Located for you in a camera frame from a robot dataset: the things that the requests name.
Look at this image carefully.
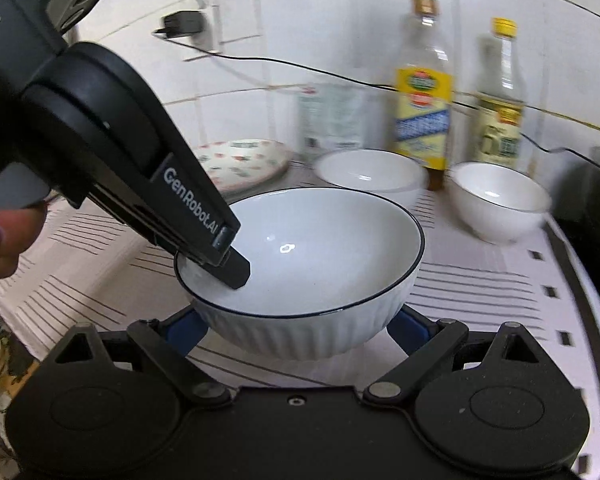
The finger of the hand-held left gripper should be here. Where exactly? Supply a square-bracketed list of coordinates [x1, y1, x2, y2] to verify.
[87, 191, 252, 290]

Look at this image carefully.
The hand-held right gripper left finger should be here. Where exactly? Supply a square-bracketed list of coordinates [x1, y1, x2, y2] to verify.
[46, 304, 232, 409]

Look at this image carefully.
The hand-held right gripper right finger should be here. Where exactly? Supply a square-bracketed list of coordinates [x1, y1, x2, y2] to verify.
[362, 307, 549, 407]

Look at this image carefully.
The white bowl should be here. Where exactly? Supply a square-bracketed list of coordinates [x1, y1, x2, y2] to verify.
[174, 187, 426, 361]
[314, 149, 428, 211]
[451, 161, 552, 245]

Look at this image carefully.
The person's left hand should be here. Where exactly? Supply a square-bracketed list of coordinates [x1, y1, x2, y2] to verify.
[0, 205, 47, 284]

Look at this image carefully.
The striped tablecloth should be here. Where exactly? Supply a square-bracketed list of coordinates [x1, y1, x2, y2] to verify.
[0, 160, 600, 391]

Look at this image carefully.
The rabbit print plate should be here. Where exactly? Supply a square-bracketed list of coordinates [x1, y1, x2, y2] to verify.
[196, 139, 292, 196]

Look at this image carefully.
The black power adapter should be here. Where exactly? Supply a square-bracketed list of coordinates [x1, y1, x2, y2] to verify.
[154, 10, 205, 40]

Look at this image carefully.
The white salt bag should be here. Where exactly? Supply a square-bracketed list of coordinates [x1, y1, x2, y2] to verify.
[297, 82, 368, 163]

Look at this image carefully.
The yellow label cooking wine bottle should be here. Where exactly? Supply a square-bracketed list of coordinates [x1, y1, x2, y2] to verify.
[392, 0, 455, 191]

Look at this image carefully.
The yellow cap vinegar bottle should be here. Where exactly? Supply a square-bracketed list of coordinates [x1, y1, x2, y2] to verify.
[470, 17, 526, 173]

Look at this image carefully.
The white wall socket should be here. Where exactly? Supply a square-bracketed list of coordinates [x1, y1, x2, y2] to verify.
[195, 4, 224, 54]

